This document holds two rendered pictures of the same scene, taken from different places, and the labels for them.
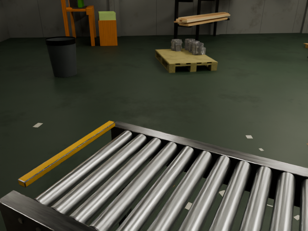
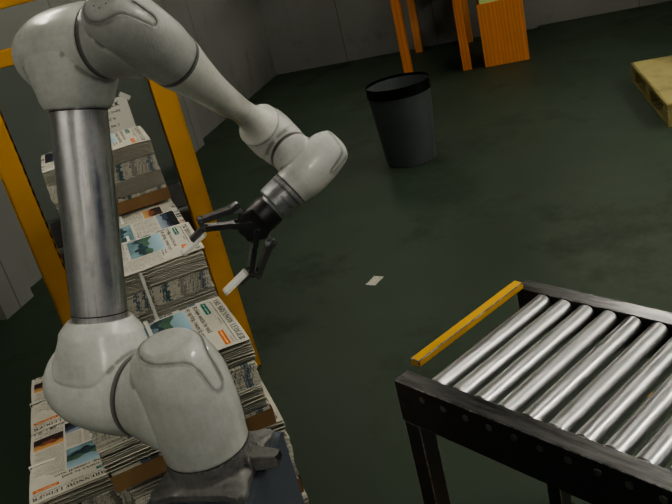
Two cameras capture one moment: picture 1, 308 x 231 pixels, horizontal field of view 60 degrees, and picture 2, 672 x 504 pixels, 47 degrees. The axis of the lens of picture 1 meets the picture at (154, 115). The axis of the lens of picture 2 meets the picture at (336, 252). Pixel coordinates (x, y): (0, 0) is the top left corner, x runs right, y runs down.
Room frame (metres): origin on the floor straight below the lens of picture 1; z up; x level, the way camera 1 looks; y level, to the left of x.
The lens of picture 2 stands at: (-0.92, -0.21, 1.85)
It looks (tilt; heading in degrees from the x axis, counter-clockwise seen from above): 23 degrees down; 25
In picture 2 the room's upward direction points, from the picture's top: 14 degrees counter-clockwise
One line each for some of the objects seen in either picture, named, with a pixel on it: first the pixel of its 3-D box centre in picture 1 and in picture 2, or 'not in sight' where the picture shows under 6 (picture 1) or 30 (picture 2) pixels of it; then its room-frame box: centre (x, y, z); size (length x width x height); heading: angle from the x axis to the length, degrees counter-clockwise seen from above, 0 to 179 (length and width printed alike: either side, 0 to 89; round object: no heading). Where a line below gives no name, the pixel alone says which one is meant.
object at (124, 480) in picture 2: not in sight; (137, 436); (0.23, 0.94, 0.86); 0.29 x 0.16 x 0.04; 43
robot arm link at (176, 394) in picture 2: not in sight; (183, 392); (0.00, 0.57, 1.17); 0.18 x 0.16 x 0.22; 82
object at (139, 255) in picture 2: not in sight; (137, 254); (0.79, 1.23, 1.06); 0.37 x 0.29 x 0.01; 130
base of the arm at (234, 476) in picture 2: not in sight; (220, 455); (0.00, 0.54, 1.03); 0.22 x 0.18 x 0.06; 97
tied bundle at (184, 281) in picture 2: not in sight; (146, 291); (0.78, 1.24, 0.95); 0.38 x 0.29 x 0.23; 130
